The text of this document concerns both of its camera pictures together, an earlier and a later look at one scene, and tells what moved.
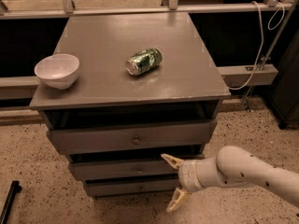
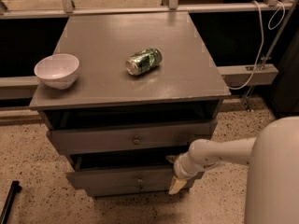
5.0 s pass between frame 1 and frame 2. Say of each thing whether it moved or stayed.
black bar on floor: stayed
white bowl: stayed
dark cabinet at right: stayed
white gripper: moved
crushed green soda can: stayed
